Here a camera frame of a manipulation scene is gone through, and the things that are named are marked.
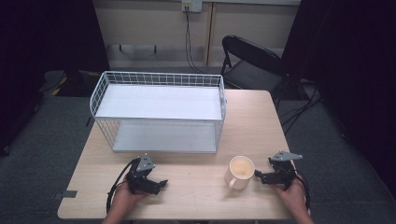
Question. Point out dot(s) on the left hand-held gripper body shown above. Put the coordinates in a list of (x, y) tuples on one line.
[(141, 174)]

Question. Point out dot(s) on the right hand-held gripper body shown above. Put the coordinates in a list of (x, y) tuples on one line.
[(284, 168)]

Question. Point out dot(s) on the cream ceramic cup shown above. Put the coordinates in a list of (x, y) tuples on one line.
[(240, 169)]

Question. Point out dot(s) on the person's right hand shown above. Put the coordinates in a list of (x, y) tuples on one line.
[(291, 196)]

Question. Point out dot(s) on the person's left hand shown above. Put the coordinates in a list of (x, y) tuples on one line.
[(127, 197)]

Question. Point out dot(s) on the grey floor tape strip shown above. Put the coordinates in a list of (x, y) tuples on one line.
[(66, 194)]

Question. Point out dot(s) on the black folding chair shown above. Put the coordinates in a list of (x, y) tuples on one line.
[(252, 70)]

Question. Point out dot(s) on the yellow floor tape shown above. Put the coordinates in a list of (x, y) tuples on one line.
[(60, 85)]

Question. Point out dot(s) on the dark curtain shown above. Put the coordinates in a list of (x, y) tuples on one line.
[(348, 62)]

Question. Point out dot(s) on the white wall socket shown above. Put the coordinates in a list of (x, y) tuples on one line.
[(191, 5)]

